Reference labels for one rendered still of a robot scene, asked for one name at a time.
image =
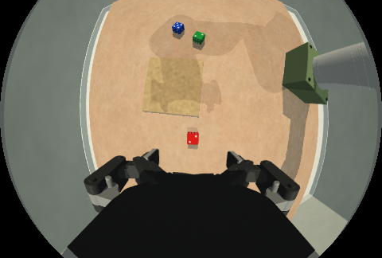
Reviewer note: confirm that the blue die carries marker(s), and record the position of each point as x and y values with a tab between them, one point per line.
178	27

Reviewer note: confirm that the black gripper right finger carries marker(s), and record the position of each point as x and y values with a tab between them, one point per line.
270	180

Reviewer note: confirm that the olive-tan square mat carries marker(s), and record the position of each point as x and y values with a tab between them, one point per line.
173	85

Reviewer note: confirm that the green die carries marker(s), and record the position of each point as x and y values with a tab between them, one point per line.
198	37

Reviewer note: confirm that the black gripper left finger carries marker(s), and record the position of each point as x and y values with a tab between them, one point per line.
107	182

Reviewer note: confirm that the red die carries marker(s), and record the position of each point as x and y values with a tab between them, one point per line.
192	138

